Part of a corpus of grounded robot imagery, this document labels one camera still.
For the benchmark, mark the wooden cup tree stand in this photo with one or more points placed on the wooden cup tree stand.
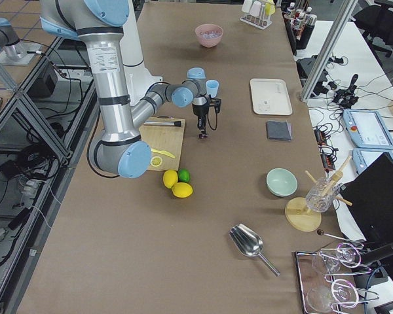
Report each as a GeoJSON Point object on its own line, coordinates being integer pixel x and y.
{"type": "Point", "coordinates": [304, 219]}

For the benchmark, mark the pink bowl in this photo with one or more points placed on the pink bowl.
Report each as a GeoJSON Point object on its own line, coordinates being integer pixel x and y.
{"type": "Point", "coordinates": [208, 43]}

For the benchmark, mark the clear textured glass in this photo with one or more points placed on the clear textured glass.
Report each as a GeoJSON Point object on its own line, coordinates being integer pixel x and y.
{"type": "Point", "coordinates": [320, 197]}

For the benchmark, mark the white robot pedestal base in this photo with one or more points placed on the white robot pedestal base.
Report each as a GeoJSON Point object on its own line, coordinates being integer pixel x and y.
{"type": "Point", "coordinates": [138, 78]}

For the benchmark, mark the blue teach pendant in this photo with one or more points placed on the blue teach pendant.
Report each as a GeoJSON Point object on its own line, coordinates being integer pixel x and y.
{"type": "Point", "coordinates": [367, 129]}
{"type": "Point", "coordinates": [364, 157]}

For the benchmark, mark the light blue plastic cup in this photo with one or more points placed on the light blue plastic cup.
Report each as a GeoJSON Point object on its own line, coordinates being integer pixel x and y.
{"type": "Point", "coordinates": [212, 87]}

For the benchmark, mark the yellow plastic knife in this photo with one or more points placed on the yellow plastic knife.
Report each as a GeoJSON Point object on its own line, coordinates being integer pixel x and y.
{"type": "Point", "coordinates": [163, 152]}

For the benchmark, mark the aluminium frame post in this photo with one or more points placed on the aluminium frame post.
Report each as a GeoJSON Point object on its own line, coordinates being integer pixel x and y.
{"type": "Point", "coordinates": [335, 32]}

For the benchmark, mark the steel muddler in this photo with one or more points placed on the steel muddler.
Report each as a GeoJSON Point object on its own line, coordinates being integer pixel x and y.
{"type": "Point", "coordinates": [176, 123]}

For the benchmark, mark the black monitor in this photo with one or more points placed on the black monitor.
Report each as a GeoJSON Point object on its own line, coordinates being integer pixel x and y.
{"type": "Point", "coordinates": [371, 194]}

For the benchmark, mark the wooden cutting board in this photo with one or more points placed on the wooden cutting board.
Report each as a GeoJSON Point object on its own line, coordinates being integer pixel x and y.
{"type": "Point", "coordinates": [164, 138]}

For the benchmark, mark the lemon slice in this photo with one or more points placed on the lemon slice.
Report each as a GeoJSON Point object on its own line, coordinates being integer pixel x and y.
{"type": "Point", "coordinates": [156, 161]}

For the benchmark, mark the yellow lemon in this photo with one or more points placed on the yellow lemon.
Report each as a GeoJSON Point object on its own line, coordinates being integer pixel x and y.
{"type": "Point", "coordinates": [170, 178]}
{"type": "Point", "coordinates": [182, 190]}

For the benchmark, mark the steel ice scoop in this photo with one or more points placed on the steel ice scoop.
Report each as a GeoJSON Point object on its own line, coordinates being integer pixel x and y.
{"type": "Point", "coordinates": [250, 244]}

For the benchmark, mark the grey folded cloth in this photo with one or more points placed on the grey folded cloth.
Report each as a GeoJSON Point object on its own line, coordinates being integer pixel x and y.
{"type": "Point", "coordinates": [279, 130]}

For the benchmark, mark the black framed mirror tray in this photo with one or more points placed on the black framed mirror tray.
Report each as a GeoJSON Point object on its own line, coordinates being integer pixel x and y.
{"type": "Point", "coordinates": [309, 278]}

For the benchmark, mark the wine glass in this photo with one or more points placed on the wine glass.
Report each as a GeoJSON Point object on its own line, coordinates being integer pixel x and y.
{"type": "Point", "coordinates": [340, 296]}
{"type": "Point", "coordinates": [330, 261]}

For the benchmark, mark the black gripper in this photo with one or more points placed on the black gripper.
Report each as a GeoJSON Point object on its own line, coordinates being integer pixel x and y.
{"type": "Point", "coordinates": [199, 112]}

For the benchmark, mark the bottle rack with bottles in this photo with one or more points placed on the bottle rack with bottles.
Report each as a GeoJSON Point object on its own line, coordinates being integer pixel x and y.
{"type": "Point", "coordinates": [300, 23]}

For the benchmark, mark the pile of ice cubes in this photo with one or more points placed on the pile of ice cubes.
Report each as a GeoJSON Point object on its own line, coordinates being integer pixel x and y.
{"type": "Point", "coordinates": [210, 34]}

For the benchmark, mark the mint green bowl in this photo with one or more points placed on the mint green bowl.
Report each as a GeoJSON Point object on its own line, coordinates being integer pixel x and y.
{"type": "Point", "coordinates": [281, 182]}

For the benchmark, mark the green lime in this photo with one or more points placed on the green lime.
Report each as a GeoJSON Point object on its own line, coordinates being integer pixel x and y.
{"type": "Point", "coordinates": [184, 176]}

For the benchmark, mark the white cup drying rack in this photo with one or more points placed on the white cup drying rack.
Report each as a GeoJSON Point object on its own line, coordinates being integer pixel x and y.
{"type": "Point", "coordinates": [258, 13]}

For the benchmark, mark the cream rabbit tray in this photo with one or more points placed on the cream rabbit tray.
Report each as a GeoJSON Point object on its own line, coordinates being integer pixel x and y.
{"type": "Point", "coordinates": [270, 97]}

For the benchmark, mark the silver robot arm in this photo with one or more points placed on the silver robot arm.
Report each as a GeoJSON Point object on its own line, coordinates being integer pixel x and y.
{"type": "Point", "coordinates": [12, 50]}
{"type": "Point", "coordinates": [127, 93]}

